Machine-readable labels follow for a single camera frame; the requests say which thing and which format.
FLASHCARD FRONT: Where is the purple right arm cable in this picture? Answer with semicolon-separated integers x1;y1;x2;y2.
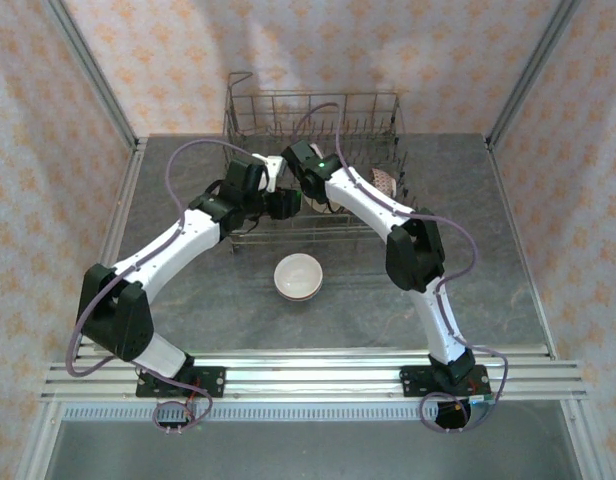
291;102;512;435

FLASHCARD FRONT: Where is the brown patterned bowl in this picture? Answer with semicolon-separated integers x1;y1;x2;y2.
370;168;398;200

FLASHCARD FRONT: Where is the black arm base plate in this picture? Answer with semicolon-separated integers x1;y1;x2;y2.
136;366;227;400
399;364;491;399

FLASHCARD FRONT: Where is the pinkish white bowl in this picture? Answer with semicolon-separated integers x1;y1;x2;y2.
273;252;324;301

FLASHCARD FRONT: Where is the aluminium frame post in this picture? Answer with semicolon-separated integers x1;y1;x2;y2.
485;0;582;151
40;0;142;151

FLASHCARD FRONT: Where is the grey metal lower shelf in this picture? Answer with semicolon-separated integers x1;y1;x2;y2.
40;399;587;480

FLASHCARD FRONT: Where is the aluminium table side rail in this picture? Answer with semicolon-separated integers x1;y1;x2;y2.
485;137;559;361
95;137;150;359

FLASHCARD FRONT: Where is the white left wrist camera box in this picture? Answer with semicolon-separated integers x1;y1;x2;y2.
251;153;289;194

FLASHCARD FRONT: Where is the aluminium front mounting rail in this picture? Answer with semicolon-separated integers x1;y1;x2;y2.
40;349;589;401

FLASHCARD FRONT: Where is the grey wire dish rack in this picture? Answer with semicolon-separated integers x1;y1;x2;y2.
222;71;414;255

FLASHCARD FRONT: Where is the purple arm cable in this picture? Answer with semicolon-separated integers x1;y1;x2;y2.
67;139;262;436
291;102;512;435

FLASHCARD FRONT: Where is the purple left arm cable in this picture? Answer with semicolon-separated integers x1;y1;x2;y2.
67;139;262;436

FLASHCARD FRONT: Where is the slotted grey cable duct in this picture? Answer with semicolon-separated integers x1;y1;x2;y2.
62;402;564;422

